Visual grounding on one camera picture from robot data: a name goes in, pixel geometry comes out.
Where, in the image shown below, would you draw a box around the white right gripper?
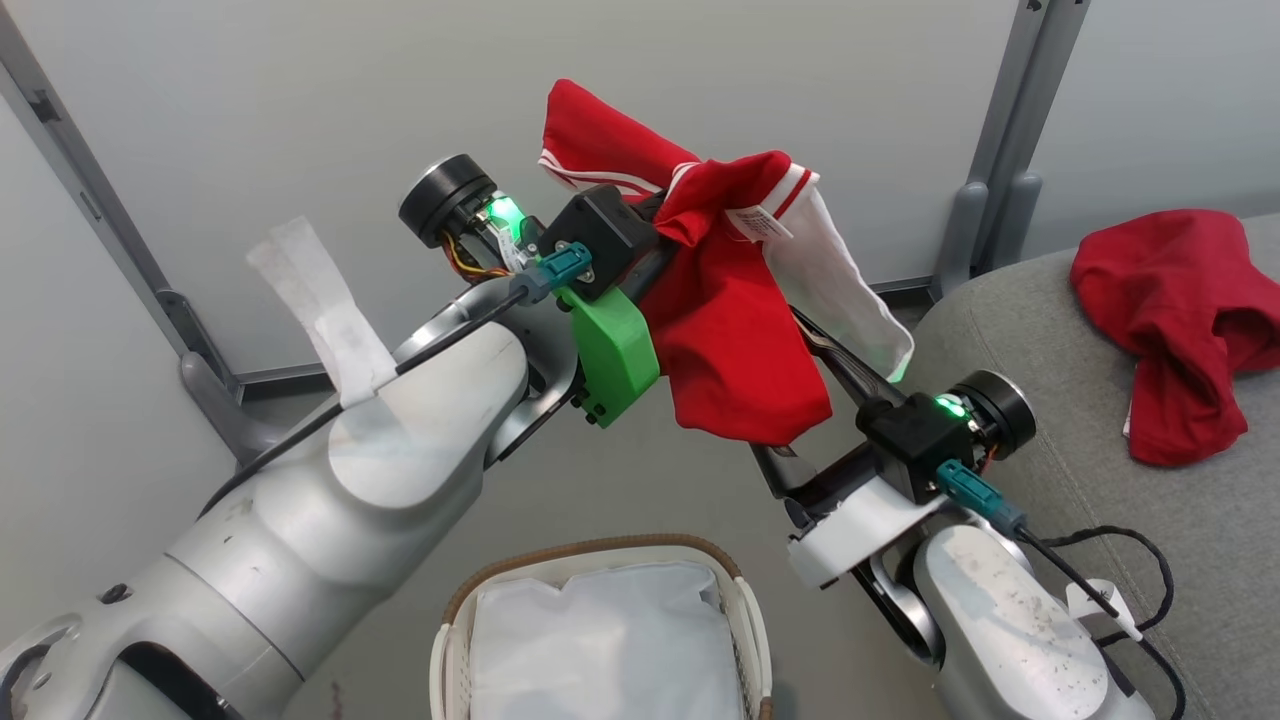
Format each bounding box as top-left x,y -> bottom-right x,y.
750,310 -> 1037,589

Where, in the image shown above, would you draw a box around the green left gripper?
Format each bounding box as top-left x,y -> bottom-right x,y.
398,153 -> 691,430

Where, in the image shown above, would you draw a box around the red shirt with white stripes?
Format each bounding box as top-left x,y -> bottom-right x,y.
538,78 -> 917,447

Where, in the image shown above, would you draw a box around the plain red garment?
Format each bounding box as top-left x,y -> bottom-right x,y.
1069,208 -> 1280,469

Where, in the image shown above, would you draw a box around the grey fabric sofa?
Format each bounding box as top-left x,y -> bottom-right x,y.
905,210 -> 1280,720

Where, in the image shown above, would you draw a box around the white cloth basket liner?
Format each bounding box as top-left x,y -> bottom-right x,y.
468,561 -> 747,720

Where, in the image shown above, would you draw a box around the small white tape tag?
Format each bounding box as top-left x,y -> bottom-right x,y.
1064,578 -> 1144,643

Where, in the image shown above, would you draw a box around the wicker laundry basket white handles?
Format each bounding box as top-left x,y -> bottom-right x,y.
430,534 -> 777,720

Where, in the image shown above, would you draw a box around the grey partition post with foot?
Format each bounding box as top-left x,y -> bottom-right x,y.
0,0 -> 293,467

